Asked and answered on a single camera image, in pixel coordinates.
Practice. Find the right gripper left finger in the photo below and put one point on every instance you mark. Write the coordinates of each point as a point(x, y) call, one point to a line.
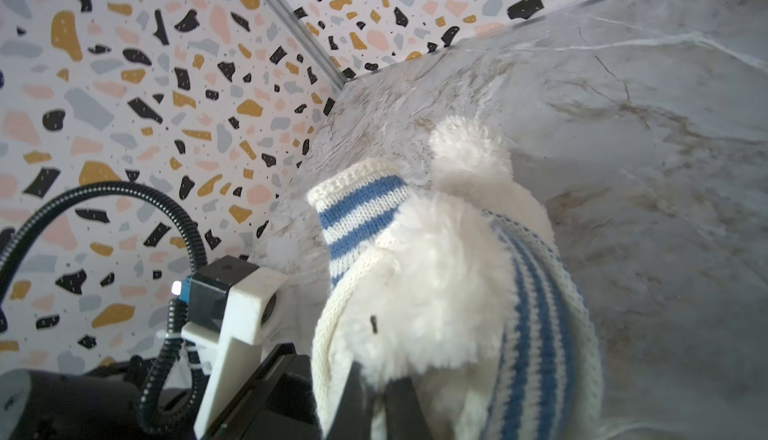
point(353, 417)

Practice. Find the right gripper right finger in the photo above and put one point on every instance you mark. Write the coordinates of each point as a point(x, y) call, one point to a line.
point(404, 417)

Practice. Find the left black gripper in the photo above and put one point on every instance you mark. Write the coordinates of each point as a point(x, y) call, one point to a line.
point(275, 403)

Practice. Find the blue white striped knit sweater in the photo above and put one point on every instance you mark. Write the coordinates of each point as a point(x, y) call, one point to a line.
point(547, 383)

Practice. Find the white fluffy teddy bear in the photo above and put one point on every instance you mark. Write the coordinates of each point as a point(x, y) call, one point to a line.
point(426, 285)

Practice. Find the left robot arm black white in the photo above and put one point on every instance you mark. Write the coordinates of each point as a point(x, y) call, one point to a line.
point(97, 405)

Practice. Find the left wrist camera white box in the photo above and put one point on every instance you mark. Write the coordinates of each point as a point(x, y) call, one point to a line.
point(232, 307)

